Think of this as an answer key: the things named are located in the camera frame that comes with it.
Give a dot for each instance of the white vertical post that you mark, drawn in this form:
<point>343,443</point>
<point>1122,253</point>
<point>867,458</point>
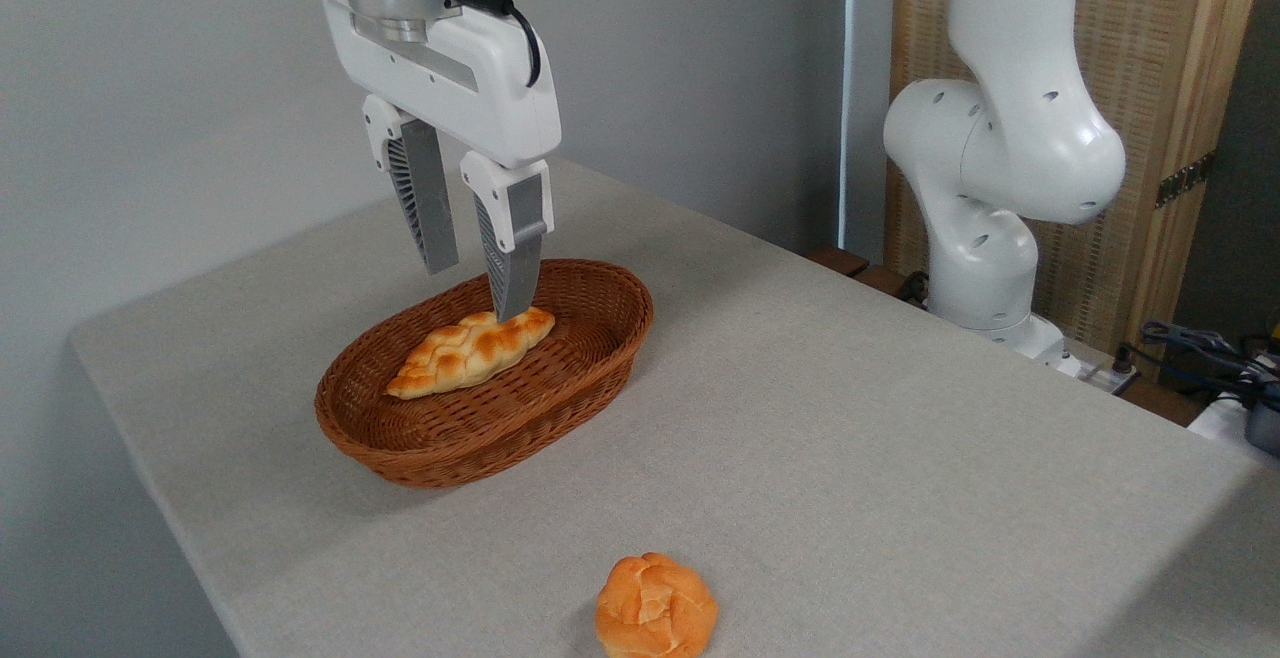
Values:
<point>865,88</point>

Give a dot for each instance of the brass hinge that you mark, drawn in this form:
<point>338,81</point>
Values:
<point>1185,180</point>

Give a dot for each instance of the round orange bread roll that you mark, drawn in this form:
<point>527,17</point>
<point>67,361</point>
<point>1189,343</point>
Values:
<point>655,608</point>

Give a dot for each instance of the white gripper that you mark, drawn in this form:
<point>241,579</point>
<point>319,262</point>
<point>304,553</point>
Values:
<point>480,98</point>

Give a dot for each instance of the long braided bread loaf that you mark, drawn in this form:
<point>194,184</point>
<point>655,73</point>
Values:
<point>465,356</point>

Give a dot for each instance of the brown wicker oval basket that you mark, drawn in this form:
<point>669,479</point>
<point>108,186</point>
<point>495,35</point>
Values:
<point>450,433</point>

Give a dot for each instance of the wooden woven screen panel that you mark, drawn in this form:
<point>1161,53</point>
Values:
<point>1150,58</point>

